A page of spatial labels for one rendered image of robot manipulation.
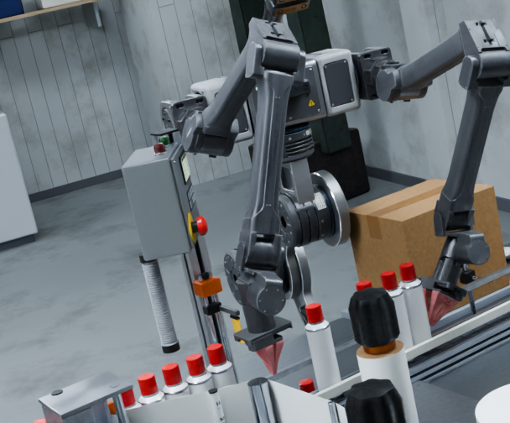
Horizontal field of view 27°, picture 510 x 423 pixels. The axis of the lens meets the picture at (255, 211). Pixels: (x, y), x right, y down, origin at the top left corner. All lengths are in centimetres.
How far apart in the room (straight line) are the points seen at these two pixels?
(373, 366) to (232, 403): 27
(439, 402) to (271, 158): 59
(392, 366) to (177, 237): 47
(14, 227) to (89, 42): 243
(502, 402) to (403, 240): 86
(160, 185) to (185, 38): 703
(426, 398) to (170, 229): 62
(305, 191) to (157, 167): 74
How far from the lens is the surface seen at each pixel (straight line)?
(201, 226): 202
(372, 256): 269
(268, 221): 200
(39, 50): 1006
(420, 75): 244
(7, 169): 834
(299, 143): 261
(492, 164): 652
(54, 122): 1011
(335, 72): 264
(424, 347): 235
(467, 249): 233
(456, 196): 235
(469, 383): 233
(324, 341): 219
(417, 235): 258
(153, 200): 200
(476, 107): 225
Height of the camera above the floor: 181
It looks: 14 degrees down
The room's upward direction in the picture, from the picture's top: 13 degrees counter-clockwise
